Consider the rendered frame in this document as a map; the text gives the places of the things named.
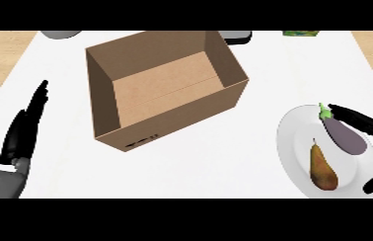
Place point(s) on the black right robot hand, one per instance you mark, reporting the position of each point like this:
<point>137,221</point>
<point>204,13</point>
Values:
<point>354,117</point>

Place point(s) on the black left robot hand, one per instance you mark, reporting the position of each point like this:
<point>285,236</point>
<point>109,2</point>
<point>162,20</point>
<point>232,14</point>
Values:
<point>25,129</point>

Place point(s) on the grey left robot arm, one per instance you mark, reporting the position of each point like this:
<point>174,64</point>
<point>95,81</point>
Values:
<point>9,180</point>

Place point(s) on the white plate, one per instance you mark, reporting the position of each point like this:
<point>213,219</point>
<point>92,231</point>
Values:
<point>301,146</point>

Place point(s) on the brown pear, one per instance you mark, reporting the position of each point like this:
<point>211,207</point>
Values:
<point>322,172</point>

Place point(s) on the green and yellow box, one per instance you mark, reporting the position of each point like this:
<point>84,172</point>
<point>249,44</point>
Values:
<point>301,33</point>

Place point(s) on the brown cardboard box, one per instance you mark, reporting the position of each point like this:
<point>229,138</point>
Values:
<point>162,87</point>

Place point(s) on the purple eggplant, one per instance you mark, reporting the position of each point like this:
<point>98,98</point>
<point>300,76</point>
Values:
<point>345,134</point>

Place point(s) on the grey round object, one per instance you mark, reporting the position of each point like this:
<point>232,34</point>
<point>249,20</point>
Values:
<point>61,34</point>

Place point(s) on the black and grey appliance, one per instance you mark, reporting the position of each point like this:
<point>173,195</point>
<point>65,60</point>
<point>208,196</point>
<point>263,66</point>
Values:
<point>236,37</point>

